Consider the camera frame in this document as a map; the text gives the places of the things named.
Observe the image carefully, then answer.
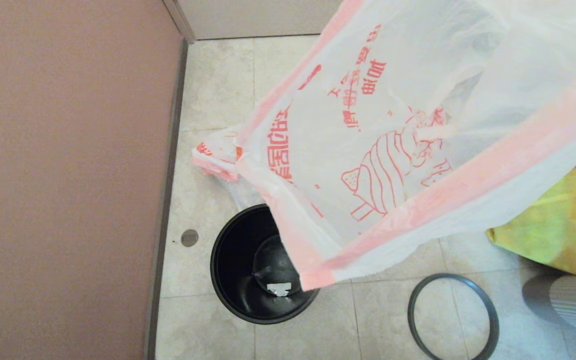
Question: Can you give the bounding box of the white door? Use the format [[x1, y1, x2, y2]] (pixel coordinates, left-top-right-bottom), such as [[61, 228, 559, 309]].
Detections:
[[175, 0, 346, 41]]

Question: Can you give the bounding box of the white door frame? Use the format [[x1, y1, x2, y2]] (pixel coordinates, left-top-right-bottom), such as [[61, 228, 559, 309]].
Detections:
[[162, 0, 198, 46]]

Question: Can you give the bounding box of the black round trash bin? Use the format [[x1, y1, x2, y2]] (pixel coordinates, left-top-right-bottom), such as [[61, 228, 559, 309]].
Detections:
[[210, 203, 321, 325]]

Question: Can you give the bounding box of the white pink-drawstring trash bag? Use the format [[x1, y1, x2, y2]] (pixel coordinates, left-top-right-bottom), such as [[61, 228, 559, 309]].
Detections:
[[235, 0, 576, 292]]

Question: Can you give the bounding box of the yellow fabric bag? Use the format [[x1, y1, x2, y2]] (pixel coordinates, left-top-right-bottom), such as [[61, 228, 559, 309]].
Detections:
[[485, 159, 576, 276]]

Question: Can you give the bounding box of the white red-printed trash bag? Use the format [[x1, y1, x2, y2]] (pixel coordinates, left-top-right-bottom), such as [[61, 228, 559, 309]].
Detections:
[[191, 127, 269, 211]]

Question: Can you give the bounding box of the grey bin rim ring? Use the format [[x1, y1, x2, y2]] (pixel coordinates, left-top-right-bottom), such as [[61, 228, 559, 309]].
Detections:
[[408, 273, 500, 360]]

